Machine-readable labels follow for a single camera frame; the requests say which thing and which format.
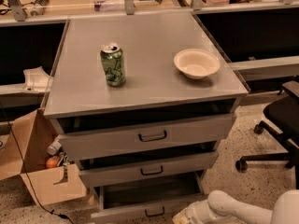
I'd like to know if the grey bottom drawer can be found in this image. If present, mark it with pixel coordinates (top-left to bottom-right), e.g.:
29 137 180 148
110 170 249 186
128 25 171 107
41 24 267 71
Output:
92 171 206 224

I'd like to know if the grey drawer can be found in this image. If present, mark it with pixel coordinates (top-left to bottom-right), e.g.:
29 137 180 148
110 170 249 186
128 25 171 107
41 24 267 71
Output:
78 151 219 187
58 113 235 161
92 171 206 224

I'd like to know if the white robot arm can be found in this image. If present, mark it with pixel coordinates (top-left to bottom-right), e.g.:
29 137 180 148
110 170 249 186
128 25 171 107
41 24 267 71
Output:
172 189 299 224

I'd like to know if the grey top drawer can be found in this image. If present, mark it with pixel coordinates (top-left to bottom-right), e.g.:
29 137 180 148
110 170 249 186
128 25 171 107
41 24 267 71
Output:
58 113 235 161

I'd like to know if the grey middle drawer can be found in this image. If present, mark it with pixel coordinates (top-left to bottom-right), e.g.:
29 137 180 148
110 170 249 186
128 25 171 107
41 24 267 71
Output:
78 151 219 187

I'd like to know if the grey drawer cabinet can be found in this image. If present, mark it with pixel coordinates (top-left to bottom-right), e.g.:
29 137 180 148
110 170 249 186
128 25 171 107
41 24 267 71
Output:
43 10 249 224

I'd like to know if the orange fruit in box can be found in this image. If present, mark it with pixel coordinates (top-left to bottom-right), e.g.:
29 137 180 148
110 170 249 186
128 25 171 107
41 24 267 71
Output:
46 157 59 169

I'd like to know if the black office chair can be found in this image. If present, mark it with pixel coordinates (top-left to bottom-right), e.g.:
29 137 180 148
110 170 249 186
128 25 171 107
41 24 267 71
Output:
235 80 299 189

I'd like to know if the white bottle in box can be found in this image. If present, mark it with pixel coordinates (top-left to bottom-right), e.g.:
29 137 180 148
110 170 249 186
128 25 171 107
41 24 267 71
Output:
47 140 62 156

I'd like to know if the white bowl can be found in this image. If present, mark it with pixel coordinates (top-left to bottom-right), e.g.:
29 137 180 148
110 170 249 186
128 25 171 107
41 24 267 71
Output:
174 49 221 79

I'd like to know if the brown cardboard box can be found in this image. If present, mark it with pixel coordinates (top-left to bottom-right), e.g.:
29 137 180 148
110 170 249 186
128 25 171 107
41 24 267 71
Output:
0 110 87 205

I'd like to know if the green soda can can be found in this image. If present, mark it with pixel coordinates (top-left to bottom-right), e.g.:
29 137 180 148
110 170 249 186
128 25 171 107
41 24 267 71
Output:
100 42 126 87

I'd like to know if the black white handheld device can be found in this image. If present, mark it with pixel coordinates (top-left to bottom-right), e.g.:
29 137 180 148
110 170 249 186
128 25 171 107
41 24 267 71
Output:
30 0 50 16

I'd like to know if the black cable on floor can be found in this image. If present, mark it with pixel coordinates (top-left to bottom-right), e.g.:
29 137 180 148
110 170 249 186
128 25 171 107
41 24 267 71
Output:
0 103 75 224

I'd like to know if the white bracket on shelf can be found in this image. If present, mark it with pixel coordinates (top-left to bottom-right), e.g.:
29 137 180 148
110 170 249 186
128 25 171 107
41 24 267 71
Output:
21 66 53 92

